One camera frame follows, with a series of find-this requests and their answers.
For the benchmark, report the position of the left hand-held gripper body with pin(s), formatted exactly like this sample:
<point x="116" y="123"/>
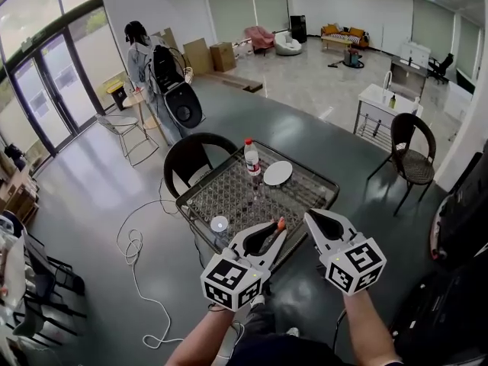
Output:
<point x="228" y="280"/>

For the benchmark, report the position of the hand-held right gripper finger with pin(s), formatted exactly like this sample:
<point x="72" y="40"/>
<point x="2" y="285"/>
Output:
<point x="318" y="242"/>
<point x="339" y="227"/>

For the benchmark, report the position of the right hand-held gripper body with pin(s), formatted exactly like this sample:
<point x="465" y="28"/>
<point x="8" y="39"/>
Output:
<point x="354" y="265"/>

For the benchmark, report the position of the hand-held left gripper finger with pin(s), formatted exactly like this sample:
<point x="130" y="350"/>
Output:
<point x="277" y="248"/>
<point x="244" y="236"/>

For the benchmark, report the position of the white plate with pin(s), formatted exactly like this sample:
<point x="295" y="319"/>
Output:
<point x="278" y="173"/>

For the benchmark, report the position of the person's left forearm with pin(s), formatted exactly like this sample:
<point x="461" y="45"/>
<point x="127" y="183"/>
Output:
<point x="202" y="338"/>

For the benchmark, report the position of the person's right forearm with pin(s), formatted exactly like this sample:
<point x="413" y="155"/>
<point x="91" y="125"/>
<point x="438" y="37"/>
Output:
<point x="366" y="326"/>

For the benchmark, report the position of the white suction pad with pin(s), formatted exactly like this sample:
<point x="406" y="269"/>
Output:
<point x="219" y="224"/>

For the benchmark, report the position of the person's white shoe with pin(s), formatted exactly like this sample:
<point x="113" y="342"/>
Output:
<point x="293" y="332"/>
<point x="257" y="300"/>

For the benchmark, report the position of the glass-topped wicker table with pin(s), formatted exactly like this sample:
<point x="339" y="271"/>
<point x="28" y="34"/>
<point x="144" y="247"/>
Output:
<point x="228" y="193"/>

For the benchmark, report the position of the clear red-capped water bottle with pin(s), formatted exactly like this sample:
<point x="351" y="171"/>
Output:
<point x="251" y="162"/>

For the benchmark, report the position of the person's dark clothing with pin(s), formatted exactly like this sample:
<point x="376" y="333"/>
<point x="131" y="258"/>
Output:
<point x="282" y="349"/>

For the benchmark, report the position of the dark wicker chair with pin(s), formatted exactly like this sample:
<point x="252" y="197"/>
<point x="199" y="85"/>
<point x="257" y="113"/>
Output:
<point x="183" y="155"/>
<point x="415" y="166"/>

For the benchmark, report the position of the black red-trimmed suitcase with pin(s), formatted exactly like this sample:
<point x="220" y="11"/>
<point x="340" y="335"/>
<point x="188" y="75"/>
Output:
<point x="442" y="311"/>

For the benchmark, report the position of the black open suitcase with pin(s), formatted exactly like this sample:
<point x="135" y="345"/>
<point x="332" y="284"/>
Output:
<point x="461" y="212"/>

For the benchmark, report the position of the white sink cabinet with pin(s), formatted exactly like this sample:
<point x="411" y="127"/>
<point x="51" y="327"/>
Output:
<point x="375" y="105"/>

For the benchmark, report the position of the dark soap bottle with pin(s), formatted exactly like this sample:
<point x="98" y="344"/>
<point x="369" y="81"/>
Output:
<point x="392" y="101"/>

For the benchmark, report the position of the white spray bottle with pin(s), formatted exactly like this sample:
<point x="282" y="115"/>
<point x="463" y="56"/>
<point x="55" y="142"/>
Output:
<point x="416" y="106"/>

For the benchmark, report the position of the white sink faucet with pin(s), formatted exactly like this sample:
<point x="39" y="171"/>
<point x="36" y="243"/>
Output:
<point x="387" y="80"/>

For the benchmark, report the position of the flat wooden boards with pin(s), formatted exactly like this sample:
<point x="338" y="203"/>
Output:
<point x="236" y="82"/>

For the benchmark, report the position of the grey desk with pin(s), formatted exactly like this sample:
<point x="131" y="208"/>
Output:
<point x="408" y="76"/>

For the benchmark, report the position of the canister vacuum cleaner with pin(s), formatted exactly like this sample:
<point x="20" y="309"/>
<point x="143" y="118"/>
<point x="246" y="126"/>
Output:
<point x="352" y="57"/>

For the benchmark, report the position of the round wooden side table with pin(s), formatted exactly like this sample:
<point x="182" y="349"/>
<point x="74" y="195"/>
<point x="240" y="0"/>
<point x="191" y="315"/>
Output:
<point x="135" y="99"/>

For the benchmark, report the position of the brown cardboard box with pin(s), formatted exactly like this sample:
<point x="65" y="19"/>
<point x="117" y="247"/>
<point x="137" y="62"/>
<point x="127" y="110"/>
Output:
<point x="222" y="56"/>

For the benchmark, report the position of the black folding chairs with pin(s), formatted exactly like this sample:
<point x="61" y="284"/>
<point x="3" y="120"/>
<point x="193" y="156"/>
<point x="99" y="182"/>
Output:
<point x="45" y="280"/>

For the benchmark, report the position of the tall flat cardboard box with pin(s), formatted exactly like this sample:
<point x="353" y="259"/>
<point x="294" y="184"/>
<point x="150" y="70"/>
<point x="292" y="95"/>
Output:
<point x="197" y="57"/>

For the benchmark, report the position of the low wooden coffee table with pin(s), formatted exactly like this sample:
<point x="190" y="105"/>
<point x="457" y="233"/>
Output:
<point x="336" y="41"/>

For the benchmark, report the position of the white bean bag chair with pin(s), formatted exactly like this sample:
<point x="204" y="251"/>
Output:
<point x="287" y="44"/>

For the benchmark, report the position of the black office chair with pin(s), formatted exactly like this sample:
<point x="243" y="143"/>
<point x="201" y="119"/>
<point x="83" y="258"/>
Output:
<point x="442" y="67"/>

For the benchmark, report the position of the yellow-lidded black bin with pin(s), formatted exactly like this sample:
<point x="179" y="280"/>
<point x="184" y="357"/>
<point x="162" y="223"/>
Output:
<point x="116" y="94"/>

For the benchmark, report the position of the orange sofa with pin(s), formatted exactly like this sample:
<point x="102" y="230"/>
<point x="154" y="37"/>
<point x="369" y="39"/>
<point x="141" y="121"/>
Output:
<point x="345" y="33"/>

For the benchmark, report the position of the pink armchair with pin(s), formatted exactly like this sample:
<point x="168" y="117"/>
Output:
<point x="260" y="38"/>

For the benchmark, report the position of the black cabinet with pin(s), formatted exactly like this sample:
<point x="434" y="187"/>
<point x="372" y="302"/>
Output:
<point x="298" y="29"/>

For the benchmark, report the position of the large cardboard box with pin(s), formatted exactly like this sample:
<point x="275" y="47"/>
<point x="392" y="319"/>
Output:
<point x="167" y="38"/>

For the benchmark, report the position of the cluttered white workbench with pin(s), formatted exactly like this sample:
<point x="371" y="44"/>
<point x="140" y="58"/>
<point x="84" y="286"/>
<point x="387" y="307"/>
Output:
<point x="9" y="257"/>

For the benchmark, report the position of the grey roller blind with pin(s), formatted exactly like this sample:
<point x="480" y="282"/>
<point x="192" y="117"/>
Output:
<point x="246" y="8"/>

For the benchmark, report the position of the stack of cardboard boxes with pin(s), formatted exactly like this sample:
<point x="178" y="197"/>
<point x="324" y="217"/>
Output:
<point x="17" y="193"/>

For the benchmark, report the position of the glass double door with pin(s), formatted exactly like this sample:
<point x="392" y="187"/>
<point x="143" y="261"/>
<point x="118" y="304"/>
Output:
<point x="49" y="90"/>

